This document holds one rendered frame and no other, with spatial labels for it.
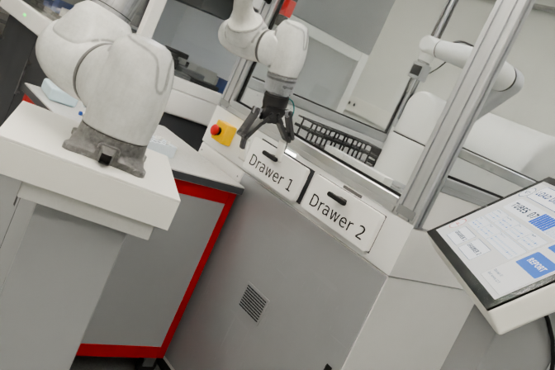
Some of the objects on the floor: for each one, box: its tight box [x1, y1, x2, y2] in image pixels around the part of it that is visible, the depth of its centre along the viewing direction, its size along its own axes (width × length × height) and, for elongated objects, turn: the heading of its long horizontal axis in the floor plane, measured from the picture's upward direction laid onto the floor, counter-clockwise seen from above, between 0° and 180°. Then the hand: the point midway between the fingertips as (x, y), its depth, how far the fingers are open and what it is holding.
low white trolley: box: [0, 83, 244, 370], centre depth 221 cm, size 58×62×76 cm
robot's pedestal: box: [0, 181, 154, 370], centre depth 150 cm, size 30×30×76 cm
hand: (260, 157), depth 194 cm, fingers open, 13 cm apart
